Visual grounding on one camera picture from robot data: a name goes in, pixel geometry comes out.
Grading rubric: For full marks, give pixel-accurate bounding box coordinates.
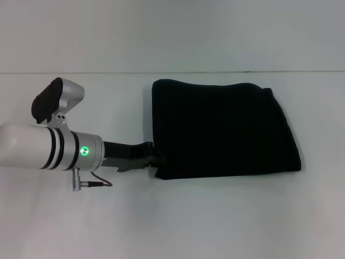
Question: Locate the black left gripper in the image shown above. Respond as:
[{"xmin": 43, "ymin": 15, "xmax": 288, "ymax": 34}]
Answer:
[{"xmin": 101, "ymin": 140, "xmax": 168, "ymax": 174}]

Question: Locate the black shirt with white print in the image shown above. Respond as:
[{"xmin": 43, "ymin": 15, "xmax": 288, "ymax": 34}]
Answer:
[{"xmin": 149, "ymin": 78, "xmax": 303, "ymax": 180}]

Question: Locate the black cable with silver plug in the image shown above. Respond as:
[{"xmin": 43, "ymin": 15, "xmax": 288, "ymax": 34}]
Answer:
[{"xmin": 71, "ymin": 167, "xmax": 114, "ymax": 192}]

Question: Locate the silver black wrist camera box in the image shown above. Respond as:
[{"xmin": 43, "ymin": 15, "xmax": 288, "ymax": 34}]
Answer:
[{"xmin": 30, "ymin": 77, "xmax": 86, "ymax": 133}]

